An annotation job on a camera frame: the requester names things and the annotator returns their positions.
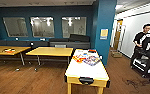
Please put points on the blue yellow board game box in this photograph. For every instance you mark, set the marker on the blue yellow board game box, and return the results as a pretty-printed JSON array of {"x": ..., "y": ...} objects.
[{"x": 85, "y": 54}]

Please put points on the purple board game box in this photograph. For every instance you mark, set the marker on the purple board game box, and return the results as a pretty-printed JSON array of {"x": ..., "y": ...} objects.
[{"x": 92, "y": 60}]

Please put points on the yellow wall poster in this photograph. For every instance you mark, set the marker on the yellow wall poster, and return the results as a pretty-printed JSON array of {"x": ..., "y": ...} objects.
[{"x": 104, "y": 34}]

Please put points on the orange flat object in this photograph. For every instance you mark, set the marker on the orange flat object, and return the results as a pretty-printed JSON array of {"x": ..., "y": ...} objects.
[{"x": 9, "y": 51}]

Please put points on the light grey cushion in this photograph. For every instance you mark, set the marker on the light grey cushion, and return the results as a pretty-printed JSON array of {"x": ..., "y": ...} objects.
[{"x": 60, "y": 46}]

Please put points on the dark grey bench sofa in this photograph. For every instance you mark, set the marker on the dark grey bench sofa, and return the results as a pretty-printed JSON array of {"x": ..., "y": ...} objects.
[{"x": 41, "y": 43}]

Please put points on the white air hockey table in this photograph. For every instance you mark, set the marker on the white air hockey table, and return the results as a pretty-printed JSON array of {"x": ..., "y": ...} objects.
[{"x": 87, "y": 70}]

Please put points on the cardboard box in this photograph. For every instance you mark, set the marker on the cardboard box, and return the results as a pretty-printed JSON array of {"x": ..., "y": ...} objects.
[{"x": 116, "y": 53}]

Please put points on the wooden door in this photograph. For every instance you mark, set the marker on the wooden door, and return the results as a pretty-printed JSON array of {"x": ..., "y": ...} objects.
[{"x": 117, "y": 35}]

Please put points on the large light wooden table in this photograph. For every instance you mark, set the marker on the large light wooden table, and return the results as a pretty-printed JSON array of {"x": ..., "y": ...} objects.
[{"x": 51, "y": 51}]

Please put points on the person in black shirt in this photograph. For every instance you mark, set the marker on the person in black shirt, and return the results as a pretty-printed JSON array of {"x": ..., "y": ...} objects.
[{"x": 142, "y": 38}]

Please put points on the orange board game box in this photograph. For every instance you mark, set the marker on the orange board game box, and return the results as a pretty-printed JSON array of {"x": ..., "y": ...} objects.
[{"x": 78, "y": 58}]

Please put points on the black wheeled cart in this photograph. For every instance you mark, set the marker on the black wheeled cart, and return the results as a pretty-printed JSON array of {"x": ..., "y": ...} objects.
[{"x": 142, "y": 63}]

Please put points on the red black box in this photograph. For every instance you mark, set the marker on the red black box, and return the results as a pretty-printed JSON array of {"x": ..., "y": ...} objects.
[{"x": 92, "y": 51}]

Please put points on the interior glass window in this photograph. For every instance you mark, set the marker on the interior glass window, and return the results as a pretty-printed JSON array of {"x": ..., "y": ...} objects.
[
  {"x": 42, "y": 26},
  {"x": 16, "y": 26},
  {"x": 73, "y": 26}
]

